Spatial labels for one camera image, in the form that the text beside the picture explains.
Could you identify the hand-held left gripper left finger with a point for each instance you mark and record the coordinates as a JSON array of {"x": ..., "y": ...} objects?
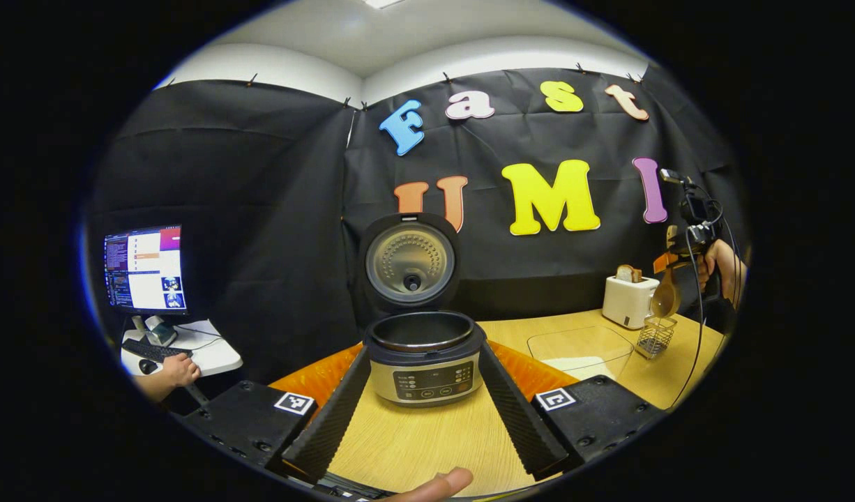
[{"x": 330, "y": 418}]

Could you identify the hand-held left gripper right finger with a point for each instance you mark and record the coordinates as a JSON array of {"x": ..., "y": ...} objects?
[{"x": 518, "y": 418}]

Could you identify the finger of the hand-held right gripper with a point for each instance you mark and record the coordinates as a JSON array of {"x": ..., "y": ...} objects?
[{"x": 664, "y": 261}]

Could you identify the wooden spoon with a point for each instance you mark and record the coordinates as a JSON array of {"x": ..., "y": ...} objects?
[{"x": 664, "y": 300}]

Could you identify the silver black rice cooker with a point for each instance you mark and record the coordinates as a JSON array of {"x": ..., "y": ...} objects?
[{"x": 424, "y": 369}]

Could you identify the toasted bread slice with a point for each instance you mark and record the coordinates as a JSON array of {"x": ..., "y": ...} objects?
[{"x": 628, "y": 273}]

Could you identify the white toaster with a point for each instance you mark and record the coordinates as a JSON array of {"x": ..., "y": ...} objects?
[{"x": 626, "y": 303}]

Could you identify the clear glass bowl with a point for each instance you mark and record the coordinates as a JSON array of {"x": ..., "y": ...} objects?
[{"x": 581, "y": 341}]

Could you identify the small white desk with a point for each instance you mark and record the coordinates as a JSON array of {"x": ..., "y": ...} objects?
[{"x": 215, "y": 352}]

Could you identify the black keyboard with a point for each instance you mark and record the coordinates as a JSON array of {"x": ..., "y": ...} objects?
[{"x": 155, "y": 350}]

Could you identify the black backdrop cloth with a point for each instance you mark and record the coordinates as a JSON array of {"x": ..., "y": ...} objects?
[{"x": 260, "y": 244}]

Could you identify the black computer mouse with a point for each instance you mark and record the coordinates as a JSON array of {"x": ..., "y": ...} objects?
[{"x": 148, "y": 367}]

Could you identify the computer monitor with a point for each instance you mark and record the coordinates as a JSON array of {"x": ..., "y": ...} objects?
[{"x": 145, "y": 268}]

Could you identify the ceiling light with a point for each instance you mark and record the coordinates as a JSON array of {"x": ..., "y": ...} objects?
[{"x": 382, "y": 3}]

